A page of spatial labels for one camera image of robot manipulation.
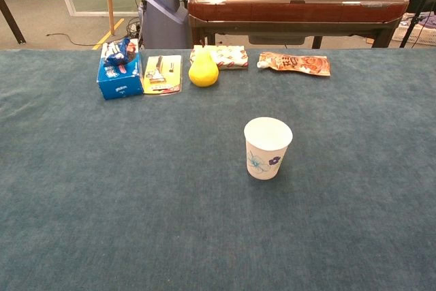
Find white floral paper cup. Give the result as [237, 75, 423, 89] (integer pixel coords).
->
[243, 117, 294, 181]

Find yellow toy pear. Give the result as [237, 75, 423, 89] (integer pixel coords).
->
[188, 45, 220, 88]

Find red white wrapped snack pack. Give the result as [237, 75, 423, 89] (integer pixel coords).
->
[189, 44, 249, 71]

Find yellow razor blister pack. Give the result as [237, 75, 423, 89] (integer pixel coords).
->
[143, 55, 183, 96]

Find blue felt table cloth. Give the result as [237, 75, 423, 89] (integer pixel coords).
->
[0, 48, 436, 291]

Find orange spout pouch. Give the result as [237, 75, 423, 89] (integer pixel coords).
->
[256, 51, 332, 77]

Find blue cookie box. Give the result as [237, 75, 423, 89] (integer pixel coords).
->
[96, 37, 144, 101]

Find brown mahjong table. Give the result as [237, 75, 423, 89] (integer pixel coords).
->
[187, 0, 409, 49]

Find wooden pole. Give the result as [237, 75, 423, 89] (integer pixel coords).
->
[103, 0, 116, 36]

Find black tripod stand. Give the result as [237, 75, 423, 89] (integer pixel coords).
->
[399, 0, 436, 48]

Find white plastic basket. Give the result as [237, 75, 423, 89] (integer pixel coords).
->
[391, 14, 436, 47]

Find black table leg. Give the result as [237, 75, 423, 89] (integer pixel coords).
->
[0, 0, 27, 46]

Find blue grey machine pedestal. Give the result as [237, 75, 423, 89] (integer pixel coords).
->
[139, 0, 192, 50]

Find black floor cable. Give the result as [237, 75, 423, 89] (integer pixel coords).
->
[46, 33, 104, 48]

